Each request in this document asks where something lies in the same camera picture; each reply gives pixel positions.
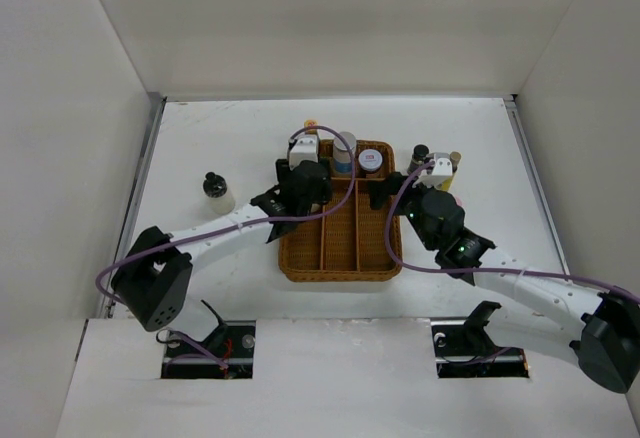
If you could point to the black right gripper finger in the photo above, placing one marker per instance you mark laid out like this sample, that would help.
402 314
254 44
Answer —
396 180
380 192

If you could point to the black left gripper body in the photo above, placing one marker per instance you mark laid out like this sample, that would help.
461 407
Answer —
323 196

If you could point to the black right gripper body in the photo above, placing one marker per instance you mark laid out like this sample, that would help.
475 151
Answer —
411 202

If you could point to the white lid spice jar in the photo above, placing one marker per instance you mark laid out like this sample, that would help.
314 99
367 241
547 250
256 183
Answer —
370 162

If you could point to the tall white pearl jar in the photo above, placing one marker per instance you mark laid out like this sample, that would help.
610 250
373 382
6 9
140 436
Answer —
343 151

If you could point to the dark pepper spice bottle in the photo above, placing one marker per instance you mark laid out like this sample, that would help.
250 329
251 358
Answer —
419 155

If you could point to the green label sauce bottle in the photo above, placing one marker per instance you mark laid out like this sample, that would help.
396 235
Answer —
311 126

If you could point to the small black knob shaker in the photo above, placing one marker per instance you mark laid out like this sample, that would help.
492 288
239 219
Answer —
218 193

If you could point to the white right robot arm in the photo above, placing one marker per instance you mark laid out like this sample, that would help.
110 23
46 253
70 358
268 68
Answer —
582 321

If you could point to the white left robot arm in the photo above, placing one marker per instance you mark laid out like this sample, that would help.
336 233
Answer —
154 284

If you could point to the brown wicker divided basket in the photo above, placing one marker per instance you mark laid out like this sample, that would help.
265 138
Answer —
347 245

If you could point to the yellow label brown bottle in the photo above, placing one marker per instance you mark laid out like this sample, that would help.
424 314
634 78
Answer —
454 158

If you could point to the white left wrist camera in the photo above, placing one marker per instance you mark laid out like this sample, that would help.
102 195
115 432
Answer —
305 147

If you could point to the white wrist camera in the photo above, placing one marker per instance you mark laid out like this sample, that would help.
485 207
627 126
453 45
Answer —
305 147
437 170

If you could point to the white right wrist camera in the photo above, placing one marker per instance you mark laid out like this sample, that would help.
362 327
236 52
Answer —
437 170

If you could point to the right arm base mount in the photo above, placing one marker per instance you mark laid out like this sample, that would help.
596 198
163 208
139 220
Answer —
464 350

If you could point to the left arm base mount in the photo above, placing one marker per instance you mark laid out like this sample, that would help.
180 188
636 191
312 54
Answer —
200 344

